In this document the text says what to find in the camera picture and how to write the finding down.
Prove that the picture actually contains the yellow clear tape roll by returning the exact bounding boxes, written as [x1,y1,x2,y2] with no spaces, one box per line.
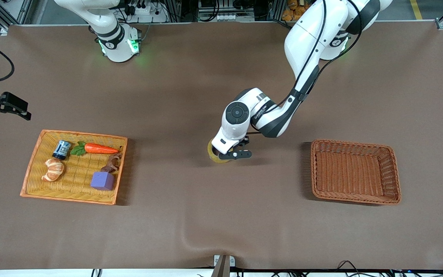
[207,138,233,164]

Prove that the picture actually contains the small blue can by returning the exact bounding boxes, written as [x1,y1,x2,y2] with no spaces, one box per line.
[52,140,72,160]

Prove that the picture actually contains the toy croissant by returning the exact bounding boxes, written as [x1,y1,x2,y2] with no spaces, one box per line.
[42,158,65,182]

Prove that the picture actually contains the orange yellow wicker tray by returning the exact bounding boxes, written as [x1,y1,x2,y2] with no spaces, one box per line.
[20,129,128,205]

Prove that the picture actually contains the orange toy carrot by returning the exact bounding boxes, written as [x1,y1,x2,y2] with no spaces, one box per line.
[70,141,120,157]

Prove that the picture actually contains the purple cube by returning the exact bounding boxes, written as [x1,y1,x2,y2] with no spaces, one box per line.
[90,171,115,191]

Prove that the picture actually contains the brown wicker basket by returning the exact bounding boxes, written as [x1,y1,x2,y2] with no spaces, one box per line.
[310,139,402,205]

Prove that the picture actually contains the pile of orange toys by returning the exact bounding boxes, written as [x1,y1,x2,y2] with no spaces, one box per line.
[281,0,315,22]

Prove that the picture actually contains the dark equipment box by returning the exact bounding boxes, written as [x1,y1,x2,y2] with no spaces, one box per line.
[198,0,256,16]

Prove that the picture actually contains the white power strip with plugs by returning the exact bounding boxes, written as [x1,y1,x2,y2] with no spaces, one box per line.
[128,4,157,16]

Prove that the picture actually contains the silver metal bracket plate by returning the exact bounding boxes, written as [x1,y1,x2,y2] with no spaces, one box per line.
[213,254,236,268]

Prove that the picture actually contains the black base cable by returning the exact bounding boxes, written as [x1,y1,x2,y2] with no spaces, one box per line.
[271,17,296,30]

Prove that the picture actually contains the brown grey post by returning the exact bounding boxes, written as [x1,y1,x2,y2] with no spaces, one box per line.
[211,255,230,277]

